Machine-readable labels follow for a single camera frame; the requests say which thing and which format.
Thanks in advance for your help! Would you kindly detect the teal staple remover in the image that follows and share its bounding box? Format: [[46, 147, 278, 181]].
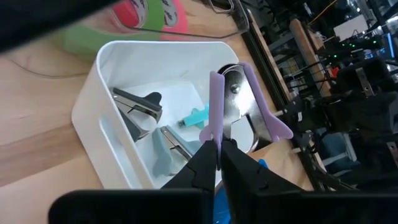
[[177, 103, 211, 130]]

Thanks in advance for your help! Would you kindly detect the grey staple remover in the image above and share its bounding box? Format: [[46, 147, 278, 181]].
[[151, 125, 195, 177]]

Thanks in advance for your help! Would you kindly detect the purple staple remover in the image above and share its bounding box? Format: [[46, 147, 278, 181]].
[[198, 60, 295, 171]]

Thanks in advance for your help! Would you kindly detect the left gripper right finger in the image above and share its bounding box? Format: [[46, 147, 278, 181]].
[[221, 139, 299, 192]]

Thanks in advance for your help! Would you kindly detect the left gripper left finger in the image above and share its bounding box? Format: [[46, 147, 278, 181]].
[[161, 139, 218, 191]]

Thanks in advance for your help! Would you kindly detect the white plastic bin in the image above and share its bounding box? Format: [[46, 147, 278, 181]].
[[70, 40, 261, 190]]

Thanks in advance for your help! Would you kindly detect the blue plastic basket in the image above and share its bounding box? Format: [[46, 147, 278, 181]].
[[213, 158, 269, 224]]

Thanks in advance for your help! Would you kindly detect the green tape roll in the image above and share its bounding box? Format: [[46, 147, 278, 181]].
[[58, 24, 164, 59], [141, 0, 180, 31]]

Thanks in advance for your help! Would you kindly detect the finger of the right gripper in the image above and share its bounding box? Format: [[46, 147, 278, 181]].
[[310, 93, 374, 114], [310, 113, 377, 134]]

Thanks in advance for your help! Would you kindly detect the pink tape roll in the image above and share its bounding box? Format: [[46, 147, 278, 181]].
[[111, 0, 191, 43]]

